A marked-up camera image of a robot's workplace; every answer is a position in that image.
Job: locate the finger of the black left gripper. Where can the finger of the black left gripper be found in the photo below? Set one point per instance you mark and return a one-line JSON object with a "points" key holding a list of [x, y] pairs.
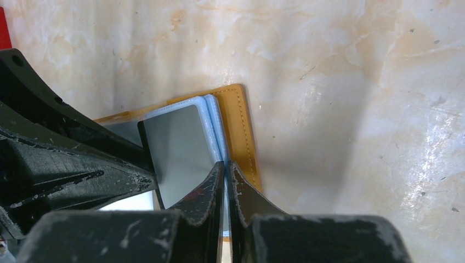
{"points": [[26, 93], [42, 171]]}

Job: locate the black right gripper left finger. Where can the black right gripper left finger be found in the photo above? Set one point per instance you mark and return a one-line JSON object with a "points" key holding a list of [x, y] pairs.
{"points": [[189, 231]]}

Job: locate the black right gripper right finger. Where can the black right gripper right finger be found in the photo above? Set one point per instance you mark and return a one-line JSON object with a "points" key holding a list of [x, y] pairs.
{"points": [[262, 232]]}

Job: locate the red white grid card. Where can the red white grid card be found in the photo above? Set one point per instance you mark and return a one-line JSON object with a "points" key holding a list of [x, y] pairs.
{"points": [[5, 41]]}

